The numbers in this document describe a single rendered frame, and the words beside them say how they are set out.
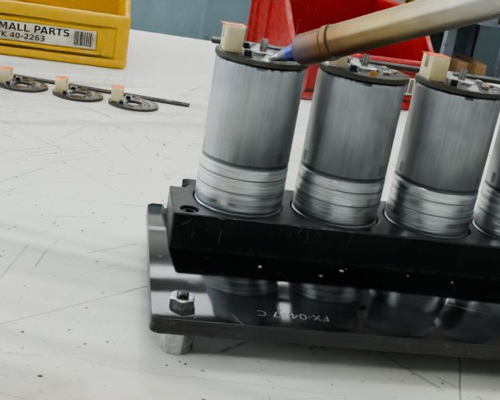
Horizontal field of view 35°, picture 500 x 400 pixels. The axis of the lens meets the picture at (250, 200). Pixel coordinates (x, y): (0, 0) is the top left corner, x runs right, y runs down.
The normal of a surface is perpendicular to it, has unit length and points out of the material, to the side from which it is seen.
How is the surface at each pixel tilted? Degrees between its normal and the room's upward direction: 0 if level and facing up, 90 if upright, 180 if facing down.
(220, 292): 0
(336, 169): 90
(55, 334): 0
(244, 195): 90
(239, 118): 90
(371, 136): 90
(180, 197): 0
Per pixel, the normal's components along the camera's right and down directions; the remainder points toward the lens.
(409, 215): -0.63, 0.15
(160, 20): 0.11, 0.34
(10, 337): 0.16, -0.93
